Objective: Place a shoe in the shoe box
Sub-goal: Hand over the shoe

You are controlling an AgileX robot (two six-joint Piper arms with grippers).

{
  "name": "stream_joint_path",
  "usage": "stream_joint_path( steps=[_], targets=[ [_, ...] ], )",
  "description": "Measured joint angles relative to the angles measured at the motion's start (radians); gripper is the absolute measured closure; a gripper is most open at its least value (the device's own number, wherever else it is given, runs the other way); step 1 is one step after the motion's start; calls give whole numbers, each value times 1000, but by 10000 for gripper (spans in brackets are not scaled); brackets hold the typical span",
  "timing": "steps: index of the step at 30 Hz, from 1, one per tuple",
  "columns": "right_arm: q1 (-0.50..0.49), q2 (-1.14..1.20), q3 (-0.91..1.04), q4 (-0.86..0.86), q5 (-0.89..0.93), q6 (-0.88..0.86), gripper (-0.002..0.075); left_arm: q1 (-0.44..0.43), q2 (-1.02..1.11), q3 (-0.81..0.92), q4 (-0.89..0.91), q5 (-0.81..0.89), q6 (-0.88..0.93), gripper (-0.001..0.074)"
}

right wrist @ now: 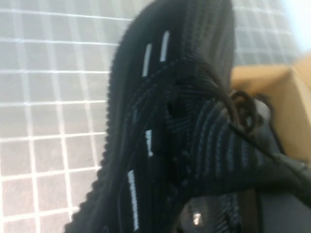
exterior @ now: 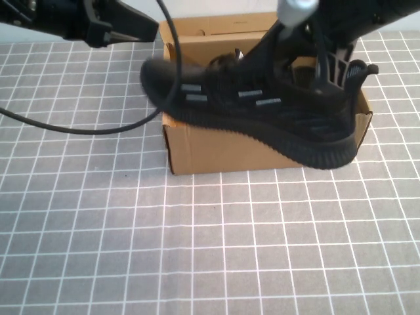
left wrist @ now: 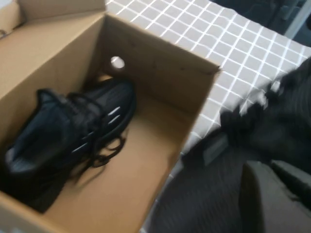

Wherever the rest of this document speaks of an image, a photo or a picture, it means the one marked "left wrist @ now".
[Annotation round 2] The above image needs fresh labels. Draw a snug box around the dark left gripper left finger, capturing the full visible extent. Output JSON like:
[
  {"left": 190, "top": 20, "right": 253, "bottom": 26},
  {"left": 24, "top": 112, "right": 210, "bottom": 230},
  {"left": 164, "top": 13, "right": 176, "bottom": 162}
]
[{"left": 239, "top": 161, "right": 311, "bottom": 233}]

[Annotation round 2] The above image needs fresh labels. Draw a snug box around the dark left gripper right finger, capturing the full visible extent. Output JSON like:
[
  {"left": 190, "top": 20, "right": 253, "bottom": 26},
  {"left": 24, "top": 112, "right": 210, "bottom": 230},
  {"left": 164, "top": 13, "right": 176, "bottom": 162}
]
[{"left": 271, "top": 159, "right": 311, "bottom": 205}]

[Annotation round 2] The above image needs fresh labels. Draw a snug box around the black knit sneaker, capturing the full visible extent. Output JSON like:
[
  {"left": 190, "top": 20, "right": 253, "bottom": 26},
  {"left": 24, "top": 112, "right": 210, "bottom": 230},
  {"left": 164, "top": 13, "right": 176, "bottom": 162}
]
[
  {"left": 3, "top": 81, "right": 137, "bottom": 215},
  {"left": 145, "top": 57, "right": 311, "bottom": 233}
]

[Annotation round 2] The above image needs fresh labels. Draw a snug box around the brown cardboard shoe box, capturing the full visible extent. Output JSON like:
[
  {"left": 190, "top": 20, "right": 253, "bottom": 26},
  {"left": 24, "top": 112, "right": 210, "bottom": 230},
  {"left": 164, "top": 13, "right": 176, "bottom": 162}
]
[{"left": 0, "top": 0, "right": 222, "bottom": 233}]

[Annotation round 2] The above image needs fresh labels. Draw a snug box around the grey white checked tablecloth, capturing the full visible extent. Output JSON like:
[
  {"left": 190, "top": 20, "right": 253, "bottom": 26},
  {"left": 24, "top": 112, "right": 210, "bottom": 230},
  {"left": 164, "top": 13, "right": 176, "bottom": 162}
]
[{"left": 105, "top": 0, "right": 311, "bottom": 178}]

